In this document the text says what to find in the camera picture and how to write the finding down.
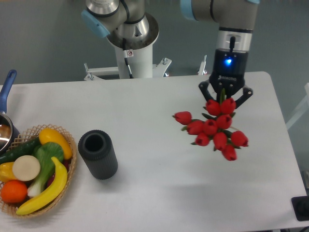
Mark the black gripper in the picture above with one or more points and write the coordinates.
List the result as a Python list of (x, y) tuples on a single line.
[(228, 74)]

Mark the red tulip bouquet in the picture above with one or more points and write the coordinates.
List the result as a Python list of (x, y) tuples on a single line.
[(214, 128)]

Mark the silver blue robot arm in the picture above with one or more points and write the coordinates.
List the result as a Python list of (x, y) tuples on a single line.
[(236, 20)]

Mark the dark grey ribbed vase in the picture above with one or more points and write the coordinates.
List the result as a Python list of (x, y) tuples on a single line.
[(97, 151)]

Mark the black device at edge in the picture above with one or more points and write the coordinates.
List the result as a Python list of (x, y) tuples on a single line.
[(301, 207)]

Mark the yellow banana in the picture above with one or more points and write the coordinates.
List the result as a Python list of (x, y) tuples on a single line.
[(49, 194)]

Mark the green bok choy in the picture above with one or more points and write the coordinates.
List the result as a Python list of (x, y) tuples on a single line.
[(44, 155)]

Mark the green cucumber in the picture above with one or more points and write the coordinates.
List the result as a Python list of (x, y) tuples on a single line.
[(25, 148)]

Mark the beige round disc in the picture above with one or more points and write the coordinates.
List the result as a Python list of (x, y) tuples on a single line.
[(26, 168)]

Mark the yellow bell pepper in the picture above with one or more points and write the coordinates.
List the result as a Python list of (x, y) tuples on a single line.
[(6, 172)]

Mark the orange fruit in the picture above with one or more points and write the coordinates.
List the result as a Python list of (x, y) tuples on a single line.
[(14, 192)]

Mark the woven wicker basket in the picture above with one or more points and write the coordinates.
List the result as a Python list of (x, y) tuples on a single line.
[(11, 208)]

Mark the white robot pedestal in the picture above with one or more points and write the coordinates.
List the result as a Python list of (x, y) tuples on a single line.
[(129, 29)]

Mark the blue handled saucepan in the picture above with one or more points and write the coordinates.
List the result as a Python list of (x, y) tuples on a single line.
[(8, 132)]

